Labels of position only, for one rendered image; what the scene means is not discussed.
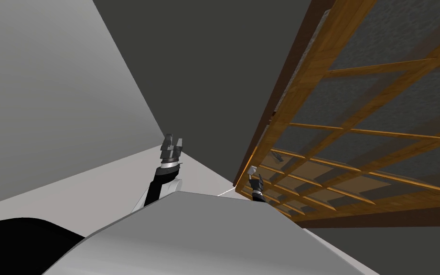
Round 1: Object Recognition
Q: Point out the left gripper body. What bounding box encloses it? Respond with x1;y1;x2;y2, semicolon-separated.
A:
160;145;182;165

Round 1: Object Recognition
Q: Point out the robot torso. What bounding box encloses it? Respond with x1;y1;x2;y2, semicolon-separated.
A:
42;190;382;275

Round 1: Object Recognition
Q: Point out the wooden door with glass panes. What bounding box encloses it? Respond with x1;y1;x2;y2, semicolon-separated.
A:
233;0;440;224

